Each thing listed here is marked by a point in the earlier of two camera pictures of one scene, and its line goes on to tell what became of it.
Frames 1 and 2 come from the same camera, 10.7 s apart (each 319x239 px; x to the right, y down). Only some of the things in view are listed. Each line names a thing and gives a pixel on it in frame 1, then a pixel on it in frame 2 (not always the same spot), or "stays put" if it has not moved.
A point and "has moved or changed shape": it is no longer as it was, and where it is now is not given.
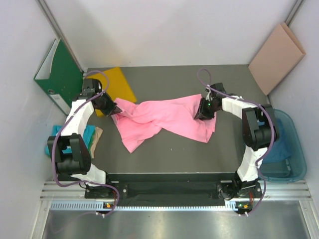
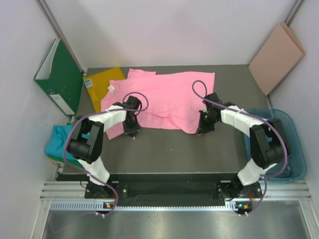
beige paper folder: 277,59 stays put
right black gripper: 202,114 -> 204,128
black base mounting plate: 165,187 stays put
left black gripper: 112,108 -> 132,131
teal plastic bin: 285,161 stays put
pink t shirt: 139,124 has moved or changed shape
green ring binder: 60,76 stays put
